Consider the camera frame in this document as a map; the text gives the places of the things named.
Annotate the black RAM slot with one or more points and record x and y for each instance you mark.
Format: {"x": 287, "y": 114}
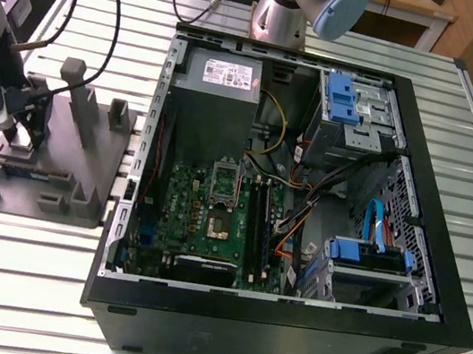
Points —
{"x": 255, "y": 230}
{"x": 248, "y": 229}
{"x": 261, "y": 231}

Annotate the RAM stick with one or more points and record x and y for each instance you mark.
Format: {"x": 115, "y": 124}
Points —
{"x": 26, "y": 173}
{"x": 268, "y": 232}

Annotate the grey metal disk bay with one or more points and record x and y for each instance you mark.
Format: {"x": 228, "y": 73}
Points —
{"x": 369, "y": 276}

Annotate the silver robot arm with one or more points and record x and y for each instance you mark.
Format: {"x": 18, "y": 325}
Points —
{"x": 281, "y": 16}

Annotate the metal locking lever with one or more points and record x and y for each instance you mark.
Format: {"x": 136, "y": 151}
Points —
{"x": 241, "y": 191}

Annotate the grey metal drive cage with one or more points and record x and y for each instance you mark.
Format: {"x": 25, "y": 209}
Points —
{"x": 360, "y": 143}

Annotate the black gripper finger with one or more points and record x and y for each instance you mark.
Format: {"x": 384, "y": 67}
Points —
{"x": 40, "y": 117}
{"x": 14, "y": 133}

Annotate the blue expansion slot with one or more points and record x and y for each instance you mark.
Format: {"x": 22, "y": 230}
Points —
{"x": 147, "y": 235}

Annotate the grey parts rack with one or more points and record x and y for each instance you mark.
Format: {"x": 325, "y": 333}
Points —
{"x": 64, "y": 148}

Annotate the grey power supply unit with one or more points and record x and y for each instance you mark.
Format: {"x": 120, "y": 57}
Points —
{"x": 209, "y": 122}

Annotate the blue disk carrier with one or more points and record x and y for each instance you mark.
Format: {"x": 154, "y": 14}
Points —
{"x": 349, "y": 250}
{"x": 340, "y": 99}

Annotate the black graphics card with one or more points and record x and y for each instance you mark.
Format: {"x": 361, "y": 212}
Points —
{"x": 202, "y": 271}

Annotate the CPU socket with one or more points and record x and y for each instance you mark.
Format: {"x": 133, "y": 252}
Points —
{"x": 217, "y": 227}

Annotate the green motherboard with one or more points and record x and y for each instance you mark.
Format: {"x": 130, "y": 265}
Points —
{"x": 179, "y": 222}

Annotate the black PC case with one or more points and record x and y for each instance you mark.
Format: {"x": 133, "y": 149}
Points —
{"x": 239, "y": 323}

